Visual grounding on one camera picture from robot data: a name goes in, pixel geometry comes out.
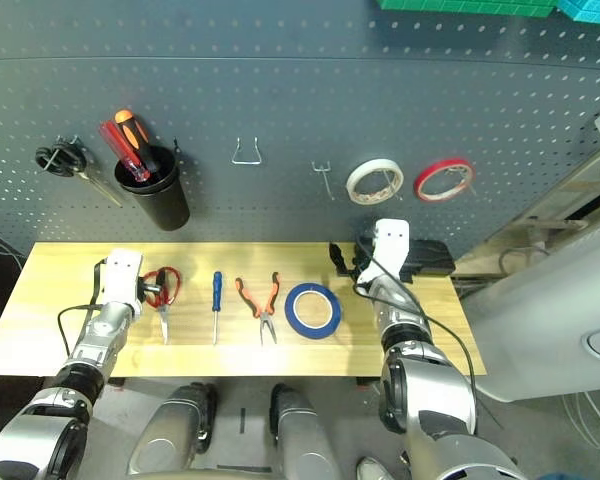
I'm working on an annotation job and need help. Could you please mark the large white machine housing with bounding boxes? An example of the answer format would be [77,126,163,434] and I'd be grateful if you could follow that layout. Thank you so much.
[459,164,600,404]

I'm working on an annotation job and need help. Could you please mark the black plastic tool case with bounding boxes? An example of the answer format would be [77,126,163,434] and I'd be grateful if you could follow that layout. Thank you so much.
[403,238,456,277]

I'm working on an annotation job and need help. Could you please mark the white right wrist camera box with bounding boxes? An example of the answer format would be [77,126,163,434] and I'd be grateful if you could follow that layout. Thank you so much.
[372,218,411,282]

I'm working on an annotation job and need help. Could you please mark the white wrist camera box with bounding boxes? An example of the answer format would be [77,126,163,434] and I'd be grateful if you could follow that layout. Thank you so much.
[372,218,411,282]
[101,248,145,307]

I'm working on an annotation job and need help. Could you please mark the cyan plastic crate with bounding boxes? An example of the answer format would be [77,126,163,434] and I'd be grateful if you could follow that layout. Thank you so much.
[557,0,600,26]

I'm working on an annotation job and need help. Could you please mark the grey coiled floor cable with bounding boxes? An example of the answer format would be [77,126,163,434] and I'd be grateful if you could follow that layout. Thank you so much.
[497,244,551,274]

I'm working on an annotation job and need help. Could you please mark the blue handled screwdriver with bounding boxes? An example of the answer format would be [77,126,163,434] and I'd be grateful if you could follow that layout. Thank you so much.
[210,270,224,346]

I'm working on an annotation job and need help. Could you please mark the orange black needle-nose pliers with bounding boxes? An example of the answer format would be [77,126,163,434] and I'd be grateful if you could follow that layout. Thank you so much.
[234,271,281,346]

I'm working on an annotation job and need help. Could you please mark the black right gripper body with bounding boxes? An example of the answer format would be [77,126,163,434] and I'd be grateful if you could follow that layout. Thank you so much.
[350,233,379,282]

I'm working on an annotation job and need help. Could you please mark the black handled scissors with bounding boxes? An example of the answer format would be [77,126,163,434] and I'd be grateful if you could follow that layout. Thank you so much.
[34,134,124,207]

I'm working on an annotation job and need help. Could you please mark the orange black screwdriver handle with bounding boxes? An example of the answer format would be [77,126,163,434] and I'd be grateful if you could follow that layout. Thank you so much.
[113,108,161,174]

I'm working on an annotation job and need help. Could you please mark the silver right robot leg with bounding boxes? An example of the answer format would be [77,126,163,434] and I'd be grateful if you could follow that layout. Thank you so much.
[269,382,344,480]

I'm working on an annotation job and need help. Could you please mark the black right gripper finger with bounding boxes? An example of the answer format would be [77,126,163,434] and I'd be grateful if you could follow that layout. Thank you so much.
[328,242,354,277]

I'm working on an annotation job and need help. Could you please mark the silver robot leg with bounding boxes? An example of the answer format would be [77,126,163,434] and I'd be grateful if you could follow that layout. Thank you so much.
[269,382,344,480]
[126,382,219,476]

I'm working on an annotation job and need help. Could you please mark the blue tape roll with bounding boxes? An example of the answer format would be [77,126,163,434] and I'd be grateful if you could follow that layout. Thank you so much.
[284,282,343,340]

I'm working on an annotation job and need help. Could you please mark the black left wrist camera cable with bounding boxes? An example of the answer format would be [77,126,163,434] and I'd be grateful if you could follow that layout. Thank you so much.
[57,257,112,359]

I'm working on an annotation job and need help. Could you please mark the green plastic crate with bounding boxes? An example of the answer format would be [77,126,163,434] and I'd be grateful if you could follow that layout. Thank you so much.
[377,0,561,19]

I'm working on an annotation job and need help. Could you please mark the silver scissors peg hook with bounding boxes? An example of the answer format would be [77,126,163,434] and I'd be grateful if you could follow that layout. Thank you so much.
[47,134,81,174]

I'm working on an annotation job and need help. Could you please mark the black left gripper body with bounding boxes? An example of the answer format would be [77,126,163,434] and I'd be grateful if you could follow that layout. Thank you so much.
[138,272,164,304]

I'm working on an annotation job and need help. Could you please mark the silver double peg hook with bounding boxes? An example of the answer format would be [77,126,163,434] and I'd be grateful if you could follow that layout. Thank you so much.
[311,160,337,201]

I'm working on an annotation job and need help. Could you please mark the dark grey perforated pegboard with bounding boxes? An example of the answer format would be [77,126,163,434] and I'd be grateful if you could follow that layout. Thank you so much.
[0,0,600,262]

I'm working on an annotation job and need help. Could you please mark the silver wire pliers holder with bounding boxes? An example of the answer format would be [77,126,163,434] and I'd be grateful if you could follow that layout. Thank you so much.
[231,137,264,166]

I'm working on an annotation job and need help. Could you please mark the white grey sneaker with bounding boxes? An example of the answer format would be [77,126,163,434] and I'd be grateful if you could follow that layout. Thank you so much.
[354,455,396,480]

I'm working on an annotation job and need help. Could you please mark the black plastic cup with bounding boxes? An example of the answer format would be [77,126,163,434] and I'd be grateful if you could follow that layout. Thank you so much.
[113,145,191,232]

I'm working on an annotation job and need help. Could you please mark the white floor cables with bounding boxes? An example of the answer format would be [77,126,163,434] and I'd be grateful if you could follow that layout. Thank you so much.
[559,389,600,461]

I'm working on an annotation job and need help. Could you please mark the red tape roll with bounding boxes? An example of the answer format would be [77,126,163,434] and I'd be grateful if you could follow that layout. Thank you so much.
[412,158,476,203]

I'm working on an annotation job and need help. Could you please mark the red handled scissors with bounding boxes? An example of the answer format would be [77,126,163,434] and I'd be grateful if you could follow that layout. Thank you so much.
[142,266,184,346]

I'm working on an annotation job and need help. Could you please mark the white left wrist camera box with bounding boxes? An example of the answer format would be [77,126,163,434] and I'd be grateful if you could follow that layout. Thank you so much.
[101,248,145,307]

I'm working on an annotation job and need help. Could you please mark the silver left robot leg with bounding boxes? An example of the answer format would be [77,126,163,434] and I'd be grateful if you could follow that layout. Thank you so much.
[126,382,219,476]

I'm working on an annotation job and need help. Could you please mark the white printed tape roll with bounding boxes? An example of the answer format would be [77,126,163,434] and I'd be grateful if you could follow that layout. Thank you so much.
[345,158,405,206]

